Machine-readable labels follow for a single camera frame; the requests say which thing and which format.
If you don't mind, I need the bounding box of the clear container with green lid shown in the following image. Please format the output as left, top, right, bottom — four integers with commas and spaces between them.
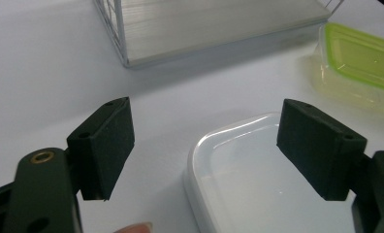
309, 21, 384, 113

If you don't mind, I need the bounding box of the white plastic lidded container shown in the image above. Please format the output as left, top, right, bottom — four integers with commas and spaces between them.
183, 112, 357, 233

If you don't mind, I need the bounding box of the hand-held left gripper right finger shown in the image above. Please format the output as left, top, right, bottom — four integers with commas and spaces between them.
275, 98, 368, 202

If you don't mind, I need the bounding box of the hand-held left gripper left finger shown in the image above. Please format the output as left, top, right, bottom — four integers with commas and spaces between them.
66, 96, 136, 202

